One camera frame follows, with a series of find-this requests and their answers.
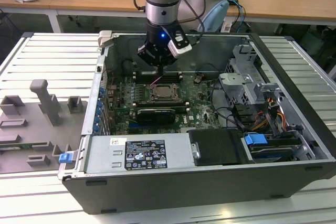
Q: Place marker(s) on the black RAM slot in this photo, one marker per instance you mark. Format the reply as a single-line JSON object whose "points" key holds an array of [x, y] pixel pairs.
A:
{"points": [[172, 80], [172, 73], [168, 102], [172, 76]]}

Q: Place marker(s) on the CPU socket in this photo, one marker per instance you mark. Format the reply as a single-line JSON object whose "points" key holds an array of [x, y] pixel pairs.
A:
{"points": [[165, 100]]}

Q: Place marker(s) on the round coin battery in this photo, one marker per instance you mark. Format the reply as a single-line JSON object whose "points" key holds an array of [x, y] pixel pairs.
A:
{"points": [[198, 78]]}

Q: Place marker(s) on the black graphics card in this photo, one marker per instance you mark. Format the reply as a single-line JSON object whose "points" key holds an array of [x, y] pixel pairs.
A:
{"points": [[156, 116]]}

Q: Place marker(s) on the green motherboard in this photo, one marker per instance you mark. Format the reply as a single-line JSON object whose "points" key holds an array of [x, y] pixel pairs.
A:
{"points": [[207, 117]]}

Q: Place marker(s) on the metal disk bay cage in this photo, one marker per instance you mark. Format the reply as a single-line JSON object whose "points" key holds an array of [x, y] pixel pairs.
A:
{"points": [[244, 87]]}

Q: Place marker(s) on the black plastic shroud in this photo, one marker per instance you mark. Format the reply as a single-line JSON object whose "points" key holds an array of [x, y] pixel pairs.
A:
{"points": [[218, 148]]}

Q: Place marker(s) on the silver power supply unit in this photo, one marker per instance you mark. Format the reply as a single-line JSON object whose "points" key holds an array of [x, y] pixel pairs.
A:
{"points": [[105, 155]]}

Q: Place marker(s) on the hard disk in blue carrier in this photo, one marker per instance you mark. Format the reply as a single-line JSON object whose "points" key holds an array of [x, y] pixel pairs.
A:
{"points": [[254, 139]]}

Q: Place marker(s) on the blue case latch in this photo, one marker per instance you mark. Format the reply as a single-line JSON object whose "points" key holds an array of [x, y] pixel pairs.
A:
{"points": [[65, 158]]}

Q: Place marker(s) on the grey parts rack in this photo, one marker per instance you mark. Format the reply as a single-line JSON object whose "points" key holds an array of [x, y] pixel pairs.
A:
{"points": [[31, 129]]}

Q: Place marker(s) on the black open PC case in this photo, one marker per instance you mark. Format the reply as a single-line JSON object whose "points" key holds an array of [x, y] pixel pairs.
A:
{"points": [[183, 195]]}

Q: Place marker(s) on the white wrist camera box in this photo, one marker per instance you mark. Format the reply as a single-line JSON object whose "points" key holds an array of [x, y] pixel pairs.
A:
{"points": [[181, 47]]}

